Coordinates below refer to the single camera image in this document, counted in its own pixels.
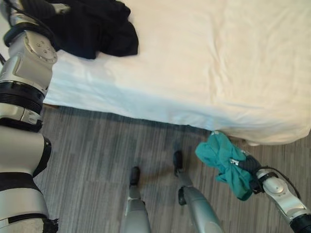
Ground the silver left robot leg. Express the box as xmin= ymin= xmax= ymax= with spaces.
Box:
xmin=123 ymin=166 xmax=152 ymax=233

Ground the silver right robot leg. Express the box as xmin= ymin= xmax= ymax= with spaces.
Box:
xmin=173 ymin=150 xmax=225 ymax=233

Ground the bed with white sheet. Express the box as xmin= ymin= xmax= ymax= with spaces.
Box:
xmin=44 ymin=0 xmax=311 ymax=147

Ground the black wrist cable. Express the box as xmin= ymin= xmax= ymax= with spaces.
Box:
xmin=260 ymin=166 xmax=302 ymax=198

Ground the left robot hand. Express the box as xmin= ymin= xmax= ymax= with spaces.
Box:
xmin=42 ymin=0 xmax=71 ymax=16

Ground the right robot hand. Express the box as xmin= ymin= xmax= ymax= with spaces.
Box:
xmin=229 ymin=149 xmax=262 ymax=181

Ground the black garment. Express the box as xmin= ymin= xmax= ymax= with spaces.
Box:
xmin=45 ymin=0 xmax=139 ymax=60

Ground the teal green garment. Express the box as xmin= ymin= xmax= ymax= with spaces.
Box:
xmin=195 ymin=130 xmax=253 ymax=201

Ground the silver robot leg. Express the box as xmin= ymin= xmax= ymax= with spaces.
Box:
xmin=123 ymin=166 xmax=152 ymax=233
xmin=173 ymin=150 xmax=225 ymax=233

